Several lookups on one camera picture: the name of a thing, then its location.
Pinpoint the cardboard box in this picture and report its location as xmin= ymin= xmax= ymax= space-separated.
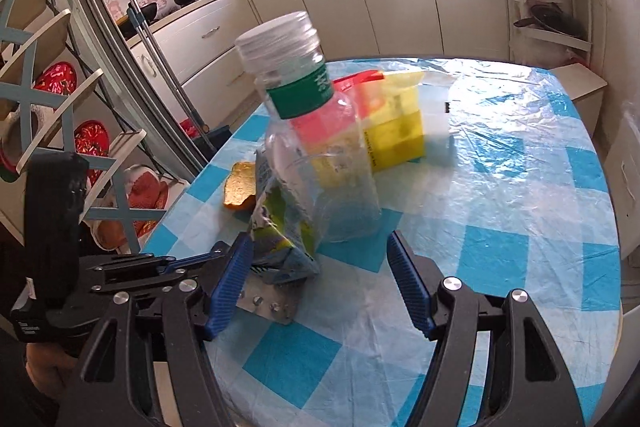
xmin=552 ymin=64 xmax=608 ymax=135

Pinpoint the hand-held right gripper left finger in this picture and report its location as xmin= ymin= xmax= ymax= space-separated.
xmin=57 ymin=233 xmax=254 ymax=427

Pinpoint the mop with metal pole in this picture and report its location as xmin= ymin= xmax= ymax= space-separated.
xmin=111 ymin=0 xmax=216 ymax=142

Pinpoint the grey sliding door frame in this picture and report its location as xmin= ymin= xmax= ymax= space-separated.
xmin=50 ymin=0 xmax=211 ymax=180

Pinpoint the blue checked tablecloth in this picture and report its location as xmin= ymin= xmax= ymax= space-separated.
xmin=135 ymin=57 xmax=623 ymax=427

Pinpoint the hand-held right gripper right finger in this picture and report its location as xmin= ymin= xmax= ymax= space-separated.
xmin=387 ymin=231 xmax=586 ymax=427

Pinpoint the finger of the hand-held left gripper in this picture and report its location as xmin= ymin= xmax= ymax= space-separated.
xmin=95 ymin=241 xmax=236 ymax=273
xmin=90 ymin=273 xmax=201 ymax=295

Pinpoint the person's left hand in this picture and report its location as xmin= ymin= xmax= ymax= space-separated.
xmin=24 ymin=347 xmax=77 ymax=397

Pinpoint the blue frame slatted rack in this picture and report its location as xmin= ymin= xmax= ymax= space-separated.
xmin=0 ymin=0 xmax=147 ymax=254

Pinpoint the yellow red plastic container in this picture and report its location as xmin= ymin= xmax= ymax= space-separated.
xmin=332 ymin=69 xmax=426 ymax=172

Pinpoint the clear plastic bottle green label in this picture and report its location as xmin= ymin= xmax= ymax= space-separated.
xmin=235 ymin=12 xmax=383 ymax=243

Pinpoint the dark pan on shelf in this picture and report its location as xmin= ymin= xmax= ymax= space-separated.
xmin=514 ymin=1 xmax=587 ymax=40

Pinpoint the orange fruit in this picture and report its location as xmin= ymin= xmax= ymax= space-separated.
xmin=223 ymin=161 xmax=258 ymax=212

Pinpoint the black wok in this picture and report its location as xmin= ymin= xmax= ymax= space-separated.
xmin=117 ymin=2 xmax=158 ymax=35

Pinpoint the green snack wrapper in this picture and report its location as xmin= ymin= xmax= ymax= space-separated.
xmin=248 ymin=147 xmax=321 ymax=285

